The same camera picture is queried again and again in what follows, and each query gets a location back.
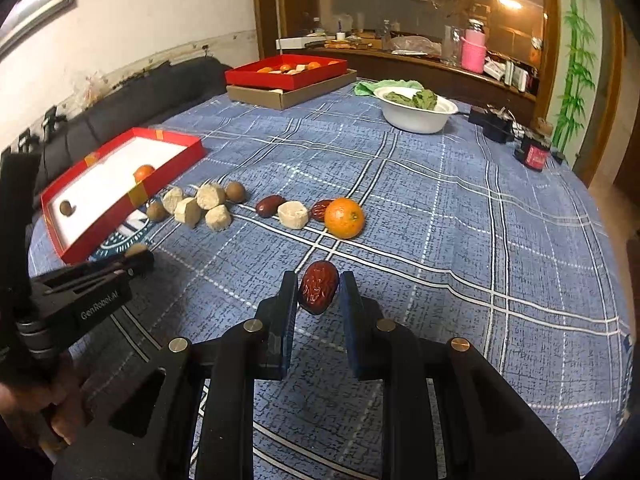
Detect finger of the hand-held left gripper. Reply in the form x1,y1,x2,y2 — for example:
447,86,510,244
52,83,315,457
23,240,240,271
30,249,156,295

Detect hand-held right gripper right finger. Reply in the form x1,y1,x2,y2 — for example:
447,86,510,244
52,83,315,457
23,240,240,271
340,270,581,480

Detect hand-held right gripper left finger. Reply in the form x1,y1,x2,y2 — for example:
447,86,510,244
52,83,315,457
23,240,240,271
52,270,301,480

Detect shallow red box white inside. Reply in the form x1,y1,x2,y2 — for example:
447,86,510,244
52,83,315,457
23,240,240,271
40,127,206,266

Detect large orange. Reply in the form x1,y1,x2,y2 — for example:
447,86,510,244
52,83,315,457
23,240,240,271
324,197,366,240

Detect person's left hand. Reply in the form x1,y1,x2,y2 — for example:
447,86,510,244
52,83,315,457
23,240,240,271
0,365,88,456

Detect blue plaid tablecloth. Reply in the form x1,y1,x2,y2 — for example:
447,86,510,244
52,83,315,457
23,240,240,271
27,77,633,480

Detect smooth red date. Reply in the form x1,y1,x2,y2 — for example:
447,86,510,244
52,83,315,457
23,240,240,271
255,195,287,219

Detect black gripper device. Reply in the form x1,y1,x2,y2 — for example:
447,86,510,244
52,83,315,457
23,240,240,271
42,106,68,136
10,130,41,156

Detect black leather sofa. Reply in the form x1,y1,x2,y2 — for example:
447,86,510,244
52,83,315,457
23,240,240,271
30,56,236,211

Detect clear crinkled plastic bag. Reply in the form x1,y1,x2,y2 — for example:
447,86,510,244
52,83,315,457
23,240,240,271
75,72,111,111

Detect white bowl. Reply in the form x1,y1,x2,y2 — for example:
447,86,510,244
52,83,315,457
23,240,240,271
374,86,460,134

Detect brown cardboard box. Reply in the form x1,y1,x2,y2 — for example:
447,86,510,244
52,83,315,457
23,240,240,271
226,67,358,112

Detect green leaves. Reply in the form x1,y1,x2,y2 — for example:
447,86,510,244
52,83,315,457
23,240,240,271
387,88,438,110

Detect green cloth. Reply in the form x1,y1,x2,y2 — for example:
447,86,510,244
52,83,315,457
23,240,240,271
354,79,426,97

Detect red box with snacks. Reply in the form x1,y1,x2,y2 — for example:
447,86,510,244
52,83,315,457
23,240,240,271
224,54,349,92

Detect red jar black lid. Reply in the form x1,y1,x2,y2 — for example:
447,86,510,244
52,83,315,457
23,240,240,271
520,132,552,172

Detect wooden cabinet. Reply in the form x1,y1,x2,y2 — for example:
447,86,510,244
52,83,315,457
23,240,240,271
250,0,561,126

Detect white flat box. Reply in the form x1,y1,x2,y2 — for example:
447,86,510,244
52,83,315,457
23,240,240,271
276,36,326,53

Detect clear glass jar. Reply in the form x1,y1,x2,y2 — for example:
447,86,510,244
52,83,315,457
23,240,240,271
441,25,463,66

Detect pink container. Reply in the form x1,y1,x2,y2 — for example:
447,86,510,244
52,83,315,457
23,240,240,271
461,29,487,74

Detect white small boxes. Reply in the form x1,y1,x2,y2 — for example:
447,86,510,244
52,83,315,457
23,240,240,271
502,60,531,92

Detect framed wall picture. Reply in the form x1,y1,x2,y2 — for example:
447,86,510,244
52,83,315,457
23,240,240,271
0,0,81,61

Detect green bamboo wall decal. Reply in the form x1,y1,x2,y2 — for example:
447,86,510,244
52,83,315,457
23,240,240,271
550,0,601,156

